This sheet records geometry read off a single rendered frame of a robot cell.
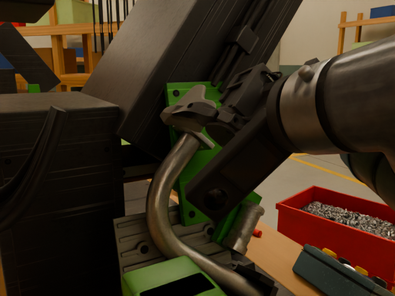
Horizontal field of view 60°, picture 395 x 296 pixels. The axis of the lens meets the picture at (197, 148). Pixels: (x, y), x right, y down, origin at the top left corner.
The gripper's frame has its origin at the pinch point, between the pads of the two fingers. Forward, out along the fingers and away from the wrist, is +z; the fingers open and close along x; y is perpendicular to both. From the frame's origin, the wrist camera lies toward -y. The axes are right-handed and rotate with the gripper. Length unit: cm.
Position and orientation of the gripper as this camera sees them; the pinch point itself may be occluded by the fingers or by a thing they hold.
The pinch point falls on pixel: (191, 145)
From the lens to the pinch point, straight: 46.6
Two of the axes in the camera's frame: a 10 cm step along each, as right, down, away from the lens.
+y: 5.2, -7.9, 3.3
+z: -4.6, 0.6, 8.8
